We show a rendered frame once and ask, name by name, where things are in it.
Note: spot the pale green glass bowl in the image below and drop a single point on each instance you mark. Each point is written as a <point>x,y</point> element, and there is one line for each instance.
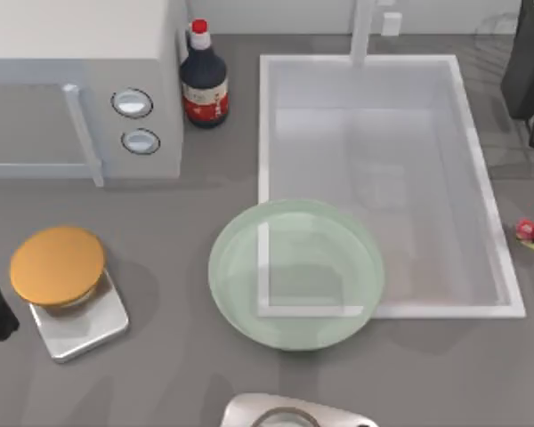
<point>231,267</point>

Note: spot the dark bottle with red cap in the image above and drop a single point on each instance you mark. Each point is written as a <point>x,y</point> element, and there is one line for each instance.
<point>204,84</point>

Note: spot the small microwave knob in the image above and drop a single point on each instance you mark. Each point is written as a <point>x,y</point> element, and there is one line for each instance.
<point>140,141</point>

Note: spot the large microwave knob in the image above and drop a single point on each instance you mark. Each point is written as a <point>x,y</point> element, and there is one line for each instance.
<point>132,103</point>

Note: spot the white sink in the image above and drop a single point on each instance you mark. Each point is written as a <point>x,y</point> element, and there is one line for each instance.
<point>427,133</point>

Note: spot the silver rounded appliance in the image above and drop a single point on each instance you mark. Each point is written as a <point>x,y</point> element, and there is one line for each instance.
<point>293,411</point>

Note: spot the tall white tap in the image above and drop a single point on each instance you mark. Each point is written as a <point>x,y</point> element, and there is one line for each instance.
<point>363,31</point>

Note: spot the silver kitchen scale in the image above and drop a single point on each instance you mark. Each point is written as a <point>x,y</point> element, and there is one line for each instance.
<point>86,324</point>

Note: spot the orange round lid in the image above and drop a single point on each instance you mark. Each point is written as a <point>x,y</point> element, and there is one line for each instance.
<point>57,266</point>

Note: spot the pale microwave oven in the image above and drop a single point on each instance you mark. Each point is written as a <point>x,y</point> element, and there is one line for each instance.
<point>71,40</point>

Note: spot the red and white small toy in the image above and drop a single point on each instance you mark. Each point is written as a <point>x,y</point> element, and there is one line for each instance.
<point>528,231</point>

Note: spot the white wall socket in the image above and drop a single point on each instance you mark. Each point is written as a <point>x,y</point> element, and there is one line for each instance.
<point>391,23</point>

